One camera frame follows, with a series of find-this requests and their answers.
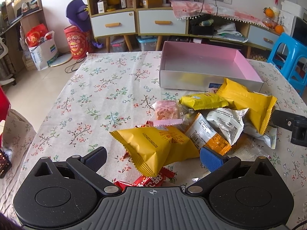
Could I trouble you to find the pink floral cloth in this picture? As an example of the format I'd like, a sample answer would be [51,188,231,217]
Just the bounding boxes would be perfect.
[170,0,269,30]

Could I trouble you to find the pink silver storage box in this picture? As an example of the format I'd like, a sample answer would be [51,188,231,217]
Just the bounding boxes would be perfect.
[159,41,263,92]

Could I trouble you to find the purple plush toy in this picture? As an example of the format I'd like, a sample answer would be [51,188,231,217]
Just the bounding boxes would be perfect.
[66,0,104,53]

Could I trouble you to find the pink clear cookie pack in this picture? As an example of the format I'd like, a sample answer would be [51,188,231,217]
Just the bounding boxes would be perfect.
[153,100,182,121]

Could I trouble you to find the yellow snack packet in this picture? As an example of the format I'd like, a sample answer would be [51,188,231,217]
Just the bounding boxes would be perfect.
[179,93,229,111]

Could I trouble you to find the red snack bag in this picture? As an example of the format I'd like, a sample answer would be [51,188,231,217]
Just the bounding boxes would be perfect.
[114,168,175,191]

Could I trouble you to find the white orange snack packet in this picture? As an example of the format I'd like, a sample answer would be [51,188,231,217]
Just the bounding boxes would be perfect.
[185,113,231,155]

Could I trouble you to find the black microwave oven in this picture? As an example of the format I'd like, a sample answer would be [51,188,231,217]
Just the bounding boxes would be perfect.
[291,16,307,45]

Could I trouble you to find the white printed snack bag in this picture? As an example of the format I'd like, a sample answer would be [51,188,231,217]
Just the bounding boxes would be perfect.
[206,108,249,146]

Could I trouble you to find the white paper shopping bag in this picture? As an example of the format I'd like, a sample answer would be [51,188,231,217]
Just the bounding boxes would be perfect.
[25,31,59,71]

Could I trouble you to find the floral tablecloth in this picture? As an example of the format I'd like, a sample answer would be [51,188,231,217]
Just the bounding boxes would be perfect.
[1,51,306,229]

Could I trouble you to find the large yellow snack bag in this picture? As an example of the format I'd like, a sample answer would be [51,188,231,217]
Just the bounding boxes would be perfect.
[110,126,199,177]

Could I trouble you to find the red cylindrical tin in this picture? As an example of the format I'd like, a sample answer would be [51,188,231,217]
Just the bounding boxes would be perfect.
[64,25,88,60]

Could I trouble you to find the blue plastic stool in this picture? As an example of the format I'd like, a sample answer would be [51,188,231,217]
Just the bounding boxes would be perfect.
[267,33,306,96]

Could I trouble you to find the oranges in bowl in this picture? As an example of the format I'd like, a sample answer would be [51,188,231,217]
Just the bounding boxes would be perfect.
[262,7,284,35]

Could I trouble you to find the red gift bag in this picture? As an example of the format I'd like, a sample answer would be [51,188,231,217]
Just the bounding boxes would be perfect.
[25,23,53,47]

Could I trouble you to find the yellow crimped snack bag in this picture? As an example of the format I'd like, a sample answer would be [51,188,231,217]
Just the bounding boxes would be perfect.
[216,78,277,135]

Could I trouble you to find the wooden drawer cabinet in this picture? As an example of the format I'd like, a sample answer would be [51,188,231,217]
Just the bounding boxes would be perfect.
[87,0,278,49]

